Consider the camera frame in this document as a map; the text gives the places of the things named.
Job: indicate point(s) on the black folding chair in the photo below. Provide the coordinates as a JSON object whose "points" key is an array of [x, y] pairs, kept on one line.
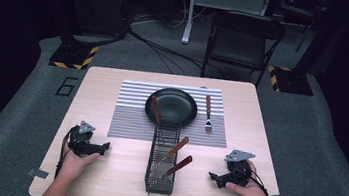
{"points": [[236, 45]]}

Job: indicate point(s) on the white metal stand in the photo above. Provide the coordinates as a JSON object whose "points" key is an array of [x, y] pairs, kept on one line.
{"points": [[188, 19]]}

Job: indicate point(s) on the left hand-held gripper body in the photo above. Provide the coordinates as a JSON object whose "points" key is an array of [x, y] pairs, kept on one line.
{"points": [[82, 143]]}

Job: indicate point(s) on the person's right hand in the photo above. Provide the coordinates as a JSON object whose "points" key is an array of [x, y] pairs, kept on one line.
{"points": [[251, 192]]}

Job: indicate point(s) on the black base with hazard stripes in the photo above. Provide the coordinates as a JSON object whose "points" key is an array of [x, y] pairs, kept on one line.
{"points": [[72, 55], [293, 80]]}

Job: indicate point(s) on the grey striped placemat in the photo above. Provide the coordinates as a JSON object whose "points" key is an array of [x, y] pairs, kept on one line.
{"points": [[126, 119]]}

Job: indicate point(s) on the large black cabinet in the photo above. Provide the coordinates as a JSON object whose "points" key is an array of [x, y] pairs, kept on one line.
{"points": [[97, 1]]}

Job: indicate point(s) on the black round plate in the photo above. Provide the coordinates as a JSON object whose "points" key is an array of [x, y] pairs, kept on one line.
{"points": [[176, 106]]}

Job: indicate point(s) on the person's left hand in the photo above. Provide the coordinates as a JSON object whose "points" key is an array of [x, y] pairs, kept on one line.
{"points": [[74, 165]]}

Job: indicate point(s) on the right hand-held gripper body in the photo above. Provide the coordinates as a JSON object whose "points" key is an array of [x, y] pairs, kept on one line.
{"points": [[236, 172]]}

